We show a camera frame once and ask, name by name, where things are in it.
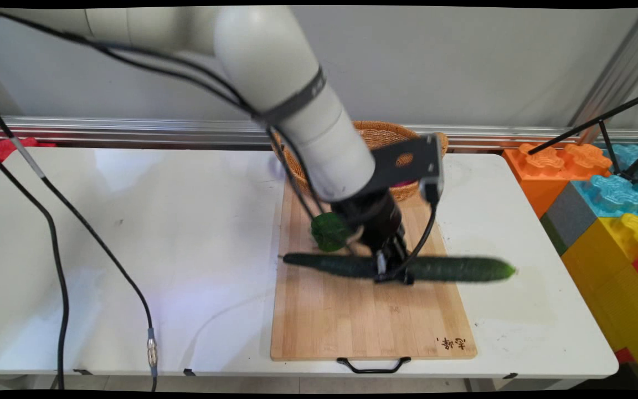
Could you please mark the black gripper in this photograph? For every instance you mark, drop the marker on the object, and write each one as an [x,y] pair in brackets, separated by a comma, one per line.
[374,219]

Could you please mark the dark green cucumber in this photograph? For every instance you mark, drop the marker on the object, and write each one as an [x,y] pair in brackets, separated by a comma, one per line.
[457,269]

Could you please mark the green toy leafy vegetable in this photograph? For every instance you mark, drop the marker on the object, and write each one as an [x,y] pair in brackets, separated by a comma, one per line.
[330,233]

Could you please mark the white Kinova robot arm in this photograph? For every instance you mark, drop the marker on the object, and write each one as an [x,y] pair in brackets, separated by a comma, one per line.
[286,77]

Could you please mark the bamboo cutting board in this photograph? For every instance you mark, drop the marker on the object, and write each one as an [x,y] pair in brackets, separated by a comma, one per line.
[363,321]

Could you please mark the woven wicker basket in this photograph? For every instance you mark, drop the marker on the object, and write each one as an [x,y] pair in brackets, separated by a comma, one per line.
[377,133]

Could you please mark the black table edge clip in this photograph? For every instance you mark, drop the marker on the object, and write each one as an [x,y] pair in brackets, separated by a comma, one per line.
[82,372]
[510,376]
[189,372]

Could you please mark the orange giant building block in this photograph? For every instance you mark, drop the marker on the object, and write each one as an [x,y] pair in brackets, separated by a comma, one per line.
[540,174]

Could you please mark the grey giant building block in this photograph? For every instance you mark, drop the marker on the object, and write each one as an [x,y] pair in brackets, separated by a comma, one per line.
[568,219]

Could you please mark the yellow giant building block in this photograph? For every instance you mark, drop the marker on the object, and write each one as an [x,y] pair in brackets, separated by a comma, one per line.
[612,288]

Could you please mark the blue giant building block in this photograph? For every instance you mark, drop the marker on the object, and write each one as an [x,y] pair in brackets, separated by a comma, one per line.
[615,194]

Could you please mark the black tripod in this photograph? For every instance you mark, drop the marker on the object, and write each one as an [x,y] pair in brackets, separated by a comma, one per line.
[607,133]

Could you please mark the red studded building block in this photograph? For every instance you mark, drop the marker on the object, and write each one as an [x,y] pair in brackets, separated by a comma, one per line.
[3,151]

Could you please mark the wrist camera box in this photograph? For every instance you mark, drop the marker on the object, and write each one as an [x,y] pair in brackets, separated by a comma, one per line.
[431,189]

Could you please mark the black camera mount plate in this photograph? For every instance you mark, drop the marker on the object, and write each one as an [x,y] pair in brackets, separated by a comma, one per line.
[402,166]

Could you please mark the slanted aluminium profile post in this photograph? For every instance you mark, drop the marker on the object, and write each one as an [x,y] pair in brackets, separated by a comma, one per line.
[612,77]

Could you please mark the horizontal aluminium rail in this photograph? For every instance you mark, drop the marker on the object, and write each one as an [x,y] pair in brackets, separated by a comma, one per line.
[130,130]

